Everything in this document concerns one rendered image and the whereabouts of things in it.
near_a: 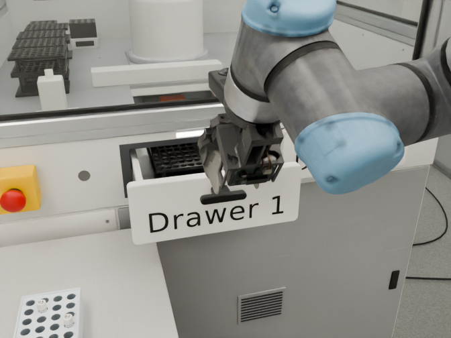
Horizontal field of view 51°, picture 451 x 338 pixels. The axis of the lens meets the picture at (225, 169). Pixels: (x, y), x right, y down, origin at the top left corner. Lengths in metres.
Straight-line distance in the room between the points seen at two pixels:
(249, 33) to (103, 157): 0.53
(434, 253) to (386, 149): 1.95
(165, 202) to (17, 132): 0.29
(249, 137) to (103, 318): 0.39
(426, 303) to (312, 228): 1.01
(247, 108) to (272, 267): 0.69
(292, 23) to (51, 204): 0.65
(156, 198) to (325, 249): 0.52
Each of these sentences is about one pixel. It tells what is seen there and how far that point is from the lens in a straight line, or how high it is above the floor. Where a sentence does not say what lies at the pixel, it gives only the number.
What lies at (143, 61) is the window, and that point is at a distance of 0.85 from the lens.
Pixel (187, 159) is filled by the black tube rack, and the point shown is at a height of 0.90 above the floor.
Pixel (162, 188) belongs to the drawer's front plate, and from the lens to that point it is 0.74.
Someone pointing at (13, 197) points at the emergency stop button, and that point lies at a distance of 0.85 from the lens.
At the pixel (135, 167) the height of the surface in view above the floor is 0.89.
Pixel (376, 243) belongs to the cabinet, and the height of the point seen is 0.60.
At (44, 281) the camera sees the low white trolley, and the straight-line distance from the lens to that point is 0.85.
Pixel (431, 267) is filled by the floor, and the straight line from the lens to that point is 2.22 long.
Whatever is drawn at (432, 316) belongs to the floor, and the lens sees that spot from 1.98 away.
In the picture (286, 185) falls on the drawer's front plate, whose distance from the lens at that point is 0.80.
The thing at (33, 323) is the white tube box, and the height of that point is 0.80.
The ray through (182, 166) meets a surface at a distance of 0.86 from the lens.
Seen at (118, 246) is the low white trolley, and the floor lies 0.76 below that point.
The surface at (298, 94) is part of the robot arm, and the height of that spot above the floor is 1.16.
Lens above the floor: 1.28
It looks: 27 degrees down
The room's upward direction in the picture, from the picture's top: straight up
